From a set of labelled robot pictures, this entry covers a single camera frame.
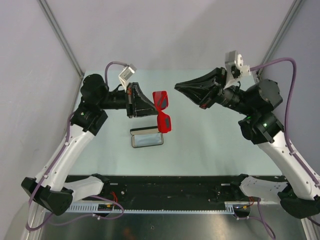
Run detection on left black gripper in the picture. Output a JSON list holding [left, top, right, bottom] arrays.
[[98, 82, 161, 119]]

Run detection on black glasses case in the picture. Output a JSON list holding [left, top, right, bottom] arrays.
[[129, 126, 164, 149]]

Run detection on purple cable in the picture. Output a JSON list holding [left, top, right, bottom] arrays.
[[249, 57, 320, 238], [26, 61, 126, 232]]

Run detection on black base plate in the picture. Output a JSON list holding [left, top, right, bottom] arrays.
[[64, 174, 286, 211]]

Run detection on aluminium rail frame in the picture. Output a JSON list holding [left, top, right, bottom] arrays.
[[19, 69, 320, 240]]

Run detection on white cable duct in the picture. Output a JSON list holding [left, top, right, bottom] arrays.
[[66, 202, 249, 215]]

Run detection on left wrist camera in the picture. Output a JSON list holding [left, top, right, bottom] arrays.
[[118, 64, 137, 91]]

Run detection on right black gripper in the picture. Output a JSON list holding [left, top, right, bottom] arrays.
[[174, 67, 255, 116]]

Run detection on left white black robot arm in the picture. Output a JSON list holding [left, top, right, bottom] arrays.
[[21, 73, 158, 216]]

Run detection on red sunglasses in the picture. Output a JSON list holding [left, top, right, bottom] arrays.
[[152, 90, 172, 134]]

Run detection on blue cleaning cloth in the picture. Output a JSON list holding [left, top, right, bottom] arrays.
[[132, 133, 164, 148]]

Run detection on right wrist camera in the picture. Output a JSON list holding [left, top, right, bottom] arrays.
[[224, 50, 251, 89]]

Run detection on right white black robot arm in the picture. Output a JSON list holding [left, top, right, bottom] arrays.
[[174, 67, 320, 219]]

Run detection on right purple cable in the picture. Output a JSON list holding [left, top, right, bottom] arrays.
[[249, 57, 320, 238]]

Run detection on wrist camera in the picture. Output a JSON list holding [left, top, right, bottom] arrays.
[[224, 50, 251, 89], [118, 64, 137, 91]]

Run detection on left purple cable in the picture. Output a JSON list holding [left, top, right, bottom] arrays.
[[26, 61, 126, 232]]

